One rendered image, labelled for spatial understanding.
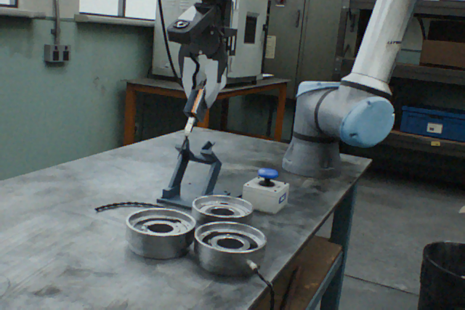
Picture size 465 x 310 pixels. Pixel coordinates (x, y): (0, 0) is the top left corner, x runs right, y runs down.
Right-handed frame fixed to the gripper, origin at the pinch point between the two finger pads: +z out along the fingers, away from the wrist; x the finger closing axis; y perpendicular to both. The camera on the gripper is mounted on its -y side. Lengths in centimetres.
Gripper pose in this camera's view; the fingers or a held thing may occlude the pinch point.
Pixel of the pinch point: (198, 100)
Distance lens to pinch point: 92.4
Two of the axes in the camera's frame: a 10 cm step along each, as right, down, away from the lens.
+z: -0.9, 9.7, 2.2
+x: -9.1, -1.7, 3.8
